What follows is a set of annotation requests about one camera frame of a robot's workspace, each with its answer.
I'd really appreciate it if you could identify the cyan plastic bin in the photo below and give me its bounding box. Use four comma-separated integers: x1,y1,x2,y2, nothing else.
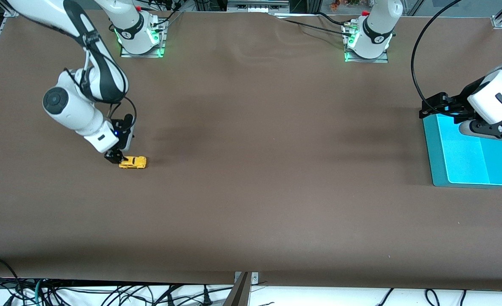
422,113,502,188

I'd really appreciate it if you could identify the black floor cable tangle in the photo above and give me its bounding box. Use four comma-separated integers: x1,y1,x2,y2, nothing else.
22,280,234,306

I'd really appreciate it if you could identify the grey metal beam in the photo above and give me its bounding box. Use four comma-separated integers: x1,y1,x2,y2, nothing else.
222,272,251,306

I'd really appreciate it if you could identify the black base cable bundle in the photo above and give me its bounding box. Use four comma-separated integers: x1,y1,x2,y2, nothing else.
149,0,183,30

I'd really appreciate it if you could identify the long black cable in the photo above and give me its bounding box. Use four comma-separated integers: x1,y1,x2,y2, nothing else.
282,19,353,38

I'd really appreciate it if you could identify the black looping floor cable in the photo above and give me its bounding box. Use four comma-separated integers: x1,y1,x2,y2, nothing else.
0,256,22,306

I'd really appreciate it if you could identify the yellow beetle toy car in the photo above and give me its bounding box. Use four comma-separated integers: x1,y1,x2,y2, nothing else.
118,156,147,170

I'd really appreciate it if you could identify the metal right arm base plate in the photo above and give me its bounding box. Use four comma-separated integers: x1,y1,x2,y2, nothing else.
120,17,166,58

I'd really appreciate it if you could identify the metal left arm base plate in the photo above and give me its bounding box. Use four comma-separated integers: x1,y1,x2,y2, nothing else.
344,21,389,63

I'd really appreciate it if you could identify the metal table edge bracket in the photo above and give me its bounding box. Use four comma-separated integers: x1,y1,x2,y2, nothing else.
234,271,259,284

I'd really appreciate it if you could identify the short black cable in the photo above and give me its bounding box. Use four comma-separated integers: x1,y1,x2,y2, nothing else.
317,12,351,26

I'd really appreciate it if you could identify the grey device with ports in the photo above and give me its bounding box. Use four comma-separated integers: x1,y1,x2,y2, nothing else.
228,0,290,12

